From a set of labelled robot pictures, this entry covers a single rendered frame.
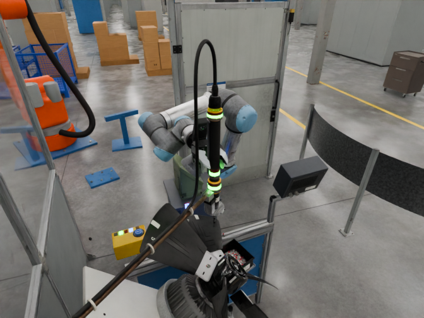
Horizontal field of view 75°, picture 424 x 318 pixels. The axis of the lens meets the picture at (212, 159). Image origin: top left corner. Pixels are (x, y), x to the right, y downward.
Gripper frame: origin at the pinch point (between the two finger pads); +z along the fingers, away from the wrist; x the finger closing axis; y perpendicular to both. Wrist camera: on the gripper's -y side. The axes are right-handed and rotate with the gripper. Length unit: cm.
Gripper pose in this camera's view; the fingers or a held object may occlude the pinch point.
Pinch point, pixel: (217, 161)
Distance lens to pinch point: 81.6
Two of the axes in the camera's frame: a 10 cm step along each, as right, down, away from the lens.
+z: 3.8, 4.9, -7.9
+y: 0.0, 8.5, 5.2
